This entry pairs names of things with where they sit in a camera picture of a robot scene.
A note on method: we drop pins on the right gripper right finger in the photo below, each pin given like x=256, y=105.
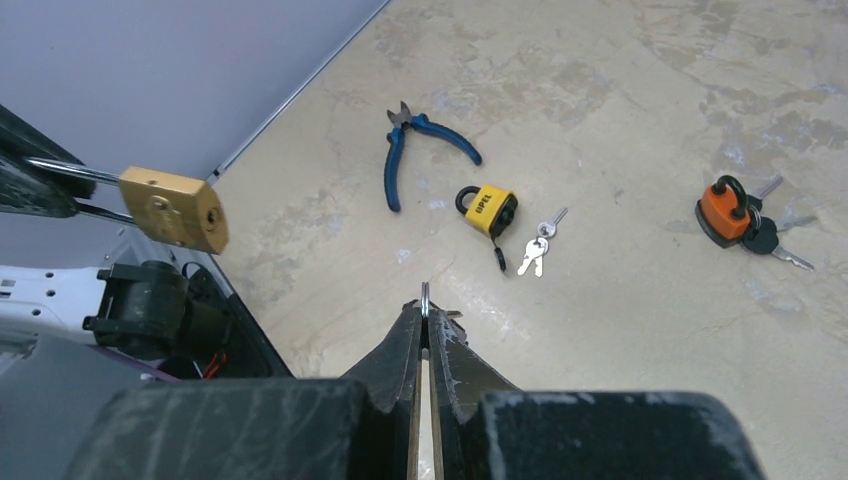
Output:
x=484, y=427

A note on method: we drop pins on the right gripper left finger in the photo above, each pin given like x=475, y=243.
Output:
x=361, y=425

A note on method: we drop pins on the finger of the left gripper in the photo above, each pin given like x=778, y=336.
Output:
x=20, y=140
x=27, y=192

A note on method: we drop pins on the brass padlock long shackle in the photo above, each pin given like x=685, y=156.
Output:
x=167, y=208

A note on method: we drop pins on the yellow black padlock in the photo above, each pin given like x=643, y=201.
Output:
x=489, y=209

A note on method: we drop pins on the orange black padlock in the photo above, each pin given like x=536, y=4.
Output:
x=731, y=216

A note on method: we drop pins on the black key bunch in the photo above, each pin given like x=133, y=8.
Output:
x=427, y=306

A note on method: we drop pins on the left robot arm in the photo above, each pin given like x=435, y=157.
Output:
x=53, y=301

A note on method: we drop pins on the small silver key pair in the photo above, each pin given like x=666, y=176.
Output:
x=537, y=248

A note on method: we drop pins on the black base bar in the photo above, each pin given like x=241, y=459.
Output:
x=184, y=318

